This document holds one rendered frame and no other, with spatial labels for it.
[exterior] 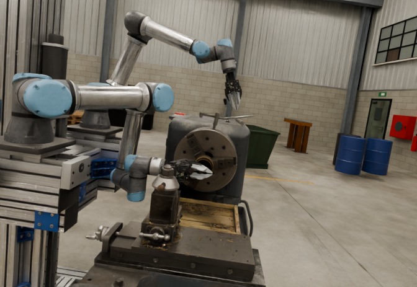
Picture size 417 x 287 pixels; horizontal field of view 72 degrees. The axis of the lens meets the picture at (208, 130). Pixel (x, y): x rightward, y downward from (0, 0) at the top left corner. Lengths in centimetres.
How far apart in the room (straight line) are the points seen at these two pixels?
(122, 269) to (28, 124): 57
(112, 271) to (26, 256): 78
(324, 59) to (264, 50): 247
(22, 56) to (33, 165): 46
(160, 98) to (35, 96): 44
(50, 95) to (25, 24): 46
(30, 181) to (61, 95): 33
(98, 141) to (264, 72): 1056
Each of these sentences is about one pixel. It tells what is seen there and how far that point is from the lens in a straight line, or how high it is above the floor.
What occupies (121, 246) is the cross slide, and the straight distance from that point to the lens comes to 87.
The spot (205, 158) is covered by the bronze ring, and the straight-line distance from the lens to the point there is 130.
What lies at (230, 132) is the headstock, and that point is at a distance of 155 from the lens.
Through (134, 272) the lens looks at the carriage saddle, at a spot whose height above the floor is 91.
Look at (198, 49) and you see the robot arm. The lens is 138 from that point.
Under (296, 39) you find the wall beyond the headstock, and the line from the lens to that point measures 1235.
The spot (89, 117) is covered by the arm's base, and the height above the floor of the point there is 122.
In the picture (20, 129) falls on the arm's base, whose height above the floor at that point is 121.
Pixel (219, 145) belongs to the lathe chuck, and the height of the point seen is 116.
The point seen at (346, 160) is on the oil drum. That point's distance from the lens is 768.
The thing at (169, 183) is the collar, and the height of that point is 114.
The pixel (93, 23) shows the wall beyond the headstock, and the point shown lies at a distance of 1225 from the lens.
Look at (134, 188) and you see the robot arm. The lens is 125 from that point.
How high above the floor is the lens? 139
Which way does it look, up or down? 7 degrees down
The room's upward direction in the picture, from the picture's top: 7 degrees clockwise
